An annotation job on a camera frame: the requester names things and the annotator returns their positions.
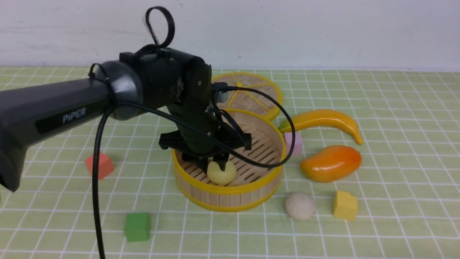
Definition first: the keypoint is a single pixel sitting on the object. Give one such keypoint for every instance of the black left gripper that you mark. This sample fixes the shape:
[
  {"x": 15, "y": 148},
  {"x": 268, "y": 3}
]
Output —
[{"x": 182, "y": 83}]

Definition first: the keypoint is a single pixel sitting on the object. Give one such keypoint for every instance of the yellow steamed bun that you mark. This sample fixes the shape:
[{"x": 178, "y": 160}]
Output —
[{"x": 216, "y": 176}]

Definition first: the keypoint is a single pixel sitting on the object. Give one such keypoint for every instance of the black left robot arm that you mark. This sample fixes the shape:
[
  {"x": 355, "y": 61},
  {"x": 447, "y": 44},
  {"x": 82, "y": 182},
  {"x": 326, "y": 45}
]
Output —
[{"x": 31, "y": 115}]

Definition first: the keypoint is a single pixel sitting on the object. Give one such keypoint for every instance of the bamboo steamer tray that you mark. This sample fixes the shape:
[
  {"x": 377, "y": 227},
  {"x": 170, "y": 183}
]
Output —
[{"x": 251, "y": 185}]

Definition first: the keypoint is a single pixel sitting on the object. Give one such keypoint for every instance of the bamboo steamer lid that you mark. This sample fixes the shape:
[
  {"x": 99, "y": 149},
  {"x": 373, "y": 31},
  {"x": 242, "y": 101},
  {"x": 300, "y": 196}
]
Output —
[{"x": 253, "y": 102}]

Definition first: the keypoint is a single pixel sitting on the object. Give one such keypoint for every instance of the pink foam cube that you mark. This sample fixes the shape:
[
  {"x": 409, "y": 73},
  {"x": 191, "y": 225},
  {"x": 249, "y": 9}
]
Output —
[{"x": 294, "y": 141}]

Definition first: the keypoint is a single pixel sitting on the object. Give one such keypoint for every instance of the beige steamed bun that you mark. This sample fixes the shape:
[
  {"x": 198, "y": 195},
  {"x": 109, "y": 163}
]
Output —
[{"x": 300, "y": 206}]

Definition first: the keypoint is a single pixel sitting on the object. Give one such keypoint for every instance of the green foam cube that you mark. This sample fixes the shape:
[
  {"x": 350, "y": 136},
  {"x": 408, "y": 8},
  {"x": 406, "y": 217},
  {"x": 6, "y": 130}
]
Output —
[{"x": 137, "y": 227}]

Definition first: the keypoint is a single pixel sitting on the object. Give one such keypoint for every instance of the red foam cube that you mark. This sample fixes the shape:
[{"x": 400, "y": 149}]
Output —
[{"x": 105, "y": 165}]

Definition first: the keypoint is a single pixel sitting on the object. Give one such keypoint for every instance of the orange toy mango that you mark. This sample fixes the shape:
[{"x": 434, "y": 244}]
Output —
[{"x": 331, "y": 164}]

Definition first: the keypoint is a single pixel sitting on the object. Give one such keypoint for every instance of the yellow toy banana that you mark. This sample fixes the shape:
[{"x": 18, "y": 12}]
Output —
[{"x": 327, "y": 118}]

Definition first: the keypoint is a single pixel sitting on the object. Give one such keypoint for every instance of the yellow foam block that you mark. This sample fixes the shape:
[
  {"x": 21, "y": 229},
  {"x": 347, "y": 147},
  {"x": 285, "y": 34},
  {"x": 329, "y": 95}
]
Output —
[{"x": 345, "y": 205}]

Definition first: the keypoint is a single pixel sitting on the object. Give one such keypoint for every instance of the green checkered tablecloth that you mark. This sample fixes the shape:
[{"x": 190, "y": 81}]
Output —
[{"x": 407, "y": 185}]

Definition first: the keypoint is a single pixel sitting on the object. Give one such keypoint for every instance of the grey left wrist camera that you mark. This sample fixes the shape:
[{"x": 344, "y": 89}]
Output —
[{"x": 219, "y": 92}]

